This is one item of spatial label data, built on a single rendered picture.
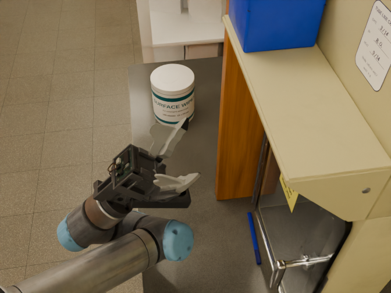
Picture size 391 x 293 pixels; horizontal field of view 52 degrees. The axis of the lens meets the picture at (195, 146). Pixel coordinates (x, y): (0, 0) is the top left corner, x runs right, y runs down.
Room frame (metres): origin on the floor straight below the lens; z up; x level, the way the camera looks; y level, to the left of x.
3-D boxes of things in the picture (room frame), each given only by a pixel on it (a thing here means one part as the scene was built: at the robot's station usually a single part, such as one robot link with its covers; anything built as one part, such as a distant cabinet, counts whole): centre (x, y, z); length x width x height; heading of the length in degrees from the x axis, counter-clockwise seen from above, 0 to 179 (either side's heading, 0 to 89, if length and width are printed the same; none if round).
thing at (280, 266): (0.30, -0.16, 1.17); 0.05 x 0.03 x 0.10; 99
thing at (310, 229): (0.41, -0.17, 1.19); 0.30 x 0.01 x 0.40; 9
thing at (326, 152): (0.40, -0.12, 1.46); 0.32 x 0.12 x 0.10; 9
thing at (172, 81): (0.94, 0.07, 1.02); 0.13 x 0.13 x 0.15
